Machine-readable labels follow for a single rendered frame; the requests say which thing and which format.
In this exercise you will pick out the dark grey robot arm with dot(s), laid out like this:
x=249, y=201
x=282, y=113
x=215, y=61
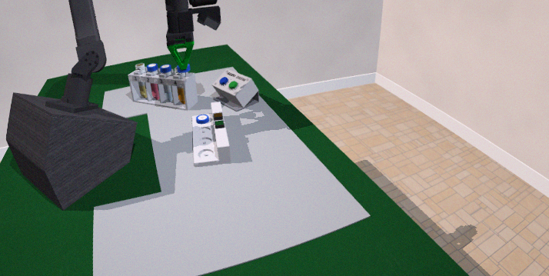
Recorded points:
x=91, y=51

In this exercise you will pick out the white four-tube rack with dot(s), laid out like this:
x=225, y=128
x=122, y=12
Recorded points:
x=188, y=83

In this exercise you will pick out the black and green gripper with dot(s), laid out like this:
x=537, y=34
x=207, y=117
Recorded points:
x=176, y=40

